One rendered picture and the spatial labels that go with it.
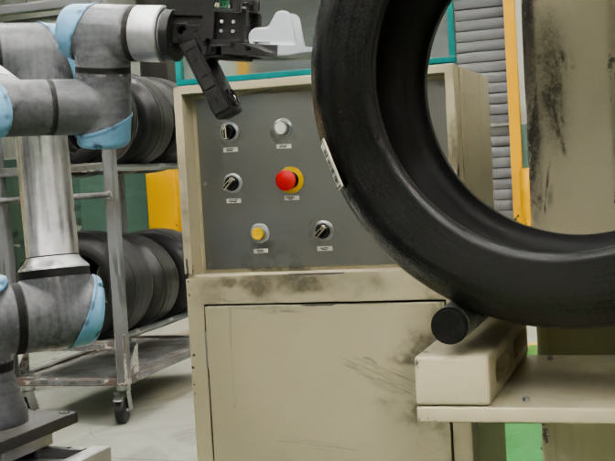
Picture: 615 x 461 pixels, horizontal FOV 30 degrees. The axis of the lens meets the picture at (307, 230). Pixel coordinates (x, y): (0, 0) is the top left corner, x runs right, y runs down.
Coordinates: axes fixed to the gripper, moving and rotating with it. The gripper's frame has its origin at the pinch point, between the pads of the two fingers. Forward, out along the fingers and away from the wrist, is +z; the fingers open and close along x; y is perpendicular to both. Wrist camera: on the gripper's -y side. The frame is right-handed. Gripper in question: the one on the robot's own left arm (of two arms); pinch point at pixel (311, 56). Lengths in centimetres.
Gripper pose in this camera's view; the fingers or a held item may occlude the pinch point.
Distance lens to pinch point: 147.8
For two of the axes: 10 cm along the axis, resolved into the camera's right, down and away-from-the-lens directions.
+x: 3.0, -0.7, 9.5
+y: 0.6, -9.9, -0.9
